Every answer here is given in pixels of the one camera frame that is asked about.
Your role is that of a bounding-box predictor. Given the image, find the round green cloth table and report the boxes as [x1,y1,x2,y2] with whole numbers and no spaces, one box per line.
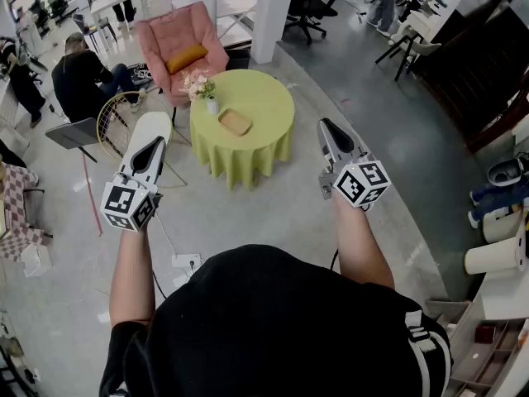
[189,69,296,192]

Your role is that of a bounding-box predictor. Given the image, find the person's right forearm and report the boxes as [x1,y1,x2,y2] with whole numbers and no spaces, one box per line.
[332,190,396,289]

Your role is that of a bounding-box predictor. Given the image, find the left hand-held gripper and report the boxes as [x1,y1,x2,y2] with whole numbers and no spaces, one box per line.
[100,136,167,232]

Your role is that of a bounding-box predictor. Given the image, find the white box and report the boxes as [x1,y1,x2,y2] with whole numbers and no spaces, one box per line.
[20,242,54,279]

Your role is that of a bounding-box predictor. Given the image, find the white pillar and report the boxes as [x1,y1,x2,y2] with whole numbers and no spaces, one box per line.
[250,0,299,65]

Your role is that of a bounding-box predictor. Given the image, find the white power strip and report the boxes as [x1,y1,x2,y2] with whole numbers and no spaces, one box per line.
[171,253,203,269]

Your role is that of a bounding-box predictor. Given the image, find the black box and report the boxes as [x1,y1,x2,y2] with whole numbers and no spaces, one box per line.
[225,48,252,72]

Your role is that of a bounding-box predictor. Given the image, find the pink checkered chair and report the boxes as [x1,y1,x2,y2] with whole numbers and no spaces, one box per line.
[0,161,54,264]

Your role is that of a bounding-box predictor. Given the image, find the cream cylinder stool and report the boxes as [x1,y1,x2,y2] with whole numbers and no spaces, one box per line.
[463,236,529,275]
[481,208,524,243]

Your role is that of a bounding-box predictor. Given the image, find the person's black shirt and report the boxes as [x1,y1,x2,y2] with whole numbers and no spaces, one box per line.
[98,244,454,397]

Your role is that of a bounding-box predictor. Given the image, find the grey chair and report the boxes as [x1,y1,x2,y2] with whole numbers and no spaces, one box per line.
[44,117,102,164]

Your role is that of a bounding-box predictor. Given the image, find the gold wire chair white seat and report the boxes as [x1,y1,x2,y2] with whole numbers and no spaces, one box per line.
[96,91,188,189]

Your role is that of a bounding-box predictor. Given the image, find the black stool chair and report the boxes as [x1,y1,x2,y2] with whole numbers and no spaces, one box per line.
[72,12,119,55]

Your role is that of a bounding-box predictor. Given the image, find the pink armchair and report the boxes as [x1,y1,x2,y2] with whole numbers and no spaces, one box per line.
[135,1,231,108]

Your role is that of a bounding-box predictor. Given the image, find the black mesh office chair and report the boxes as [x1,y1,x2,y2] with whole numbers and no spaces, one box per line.
[45,0,70,21]

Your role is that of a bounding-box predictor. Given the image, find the toy figure blue trousers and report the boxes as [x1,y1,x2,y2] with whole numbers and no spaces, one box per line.
[468,151,529,229]

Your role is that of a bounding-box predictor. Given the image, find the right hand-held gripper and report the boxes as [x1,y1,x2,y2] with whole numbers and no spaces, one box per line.
[317,117,392,211]

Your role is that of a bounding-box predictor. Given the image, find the yellow-green rectangular plastic tray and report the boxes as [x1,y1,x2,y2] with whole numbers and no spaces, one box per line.
[217,108,253,137]

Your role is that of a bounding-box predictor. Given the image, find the person's left forearm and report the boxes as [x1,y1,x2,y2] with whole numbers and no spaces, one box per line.
[109,221,157,328]

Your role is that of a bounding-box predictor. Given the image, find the orange cushion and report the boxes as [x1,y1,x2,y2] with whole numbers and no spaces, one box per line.
[165,44,209,74]

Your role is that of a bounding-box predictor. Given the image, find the pink flower bouquet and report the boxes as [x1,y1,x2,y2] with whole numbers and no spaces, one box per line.
[179,69,217,102]

